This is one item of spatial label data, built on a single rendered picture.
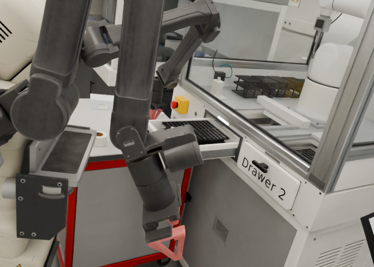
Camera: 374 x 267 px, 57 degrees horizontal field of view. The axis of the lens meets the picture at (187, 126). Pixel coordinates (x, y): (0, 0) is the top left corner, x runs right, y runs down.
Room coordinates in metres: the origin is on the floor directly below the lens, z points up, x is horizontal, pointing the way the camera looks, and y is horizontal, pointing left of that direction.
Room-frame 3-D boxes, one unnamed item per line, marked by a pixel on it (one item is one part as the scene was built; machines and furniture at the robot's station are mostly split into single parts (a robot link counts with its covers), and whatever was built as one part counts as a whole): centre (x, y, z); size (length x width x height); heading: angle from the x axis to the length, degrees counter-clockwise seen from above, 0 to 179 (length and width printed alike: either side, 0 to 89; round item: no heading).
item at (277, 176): (1.10, -0.31, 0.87); 0.29 x 0.02 x 0.11; 32
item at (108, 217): (1.55, 0.34, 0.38); 0.62 x 0.58 x 0.76; 32
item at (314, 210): (1.59, -0.57, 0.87); 1.02 x 0.95 x 0.14; 32
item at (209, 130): (1.30, -0.04, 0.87); 0.22 x 0.18 x 0.06; 122
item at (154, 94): (1.44, 0.16, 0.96); 0.10 x 0.07 x 0.07; 45
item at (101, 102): (1.70, 0.46, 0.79); 0.13 x 0.09 x 0.05; 108
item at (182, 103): (1.64, 0.05, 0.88); 0.07 x 0.05 x 0.07; 32
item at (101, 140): (1.29, 0.35, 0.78); 0.07 x 0.07 x 0.04
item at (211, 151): (1.31, -0.04, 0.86); 0.40 x 0.26 x 0.06; 122
